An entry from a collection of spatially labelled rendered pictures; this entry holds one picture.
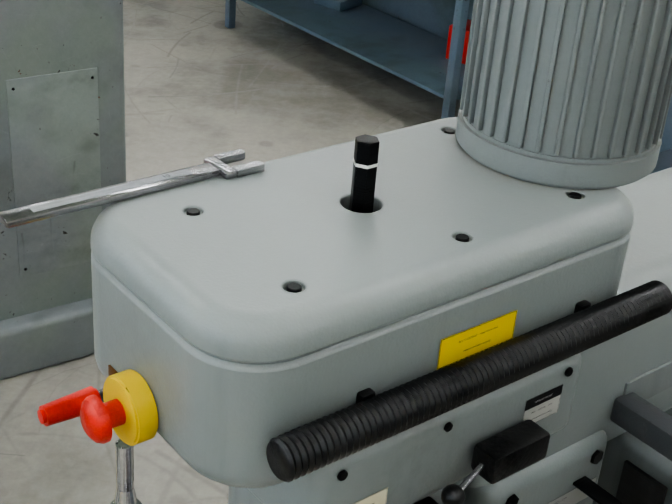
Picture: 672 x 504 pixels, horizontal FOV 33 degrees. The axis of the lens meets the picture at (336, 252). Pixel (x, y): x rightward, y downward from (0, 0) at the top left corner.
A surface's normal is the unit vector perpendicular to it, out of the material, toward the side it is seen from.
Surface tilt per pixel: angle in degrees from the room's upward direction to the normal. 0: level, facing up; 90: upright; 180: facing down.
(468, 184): 0
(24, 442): 0
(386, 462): 90
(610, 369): 90
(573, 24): 90
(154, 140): 0
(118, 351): 90
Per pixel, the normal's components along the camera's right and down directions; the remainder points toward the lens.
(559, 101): -0.26, 0.45
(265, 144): 0.07, -0.87
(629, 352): 0.61, 0.42
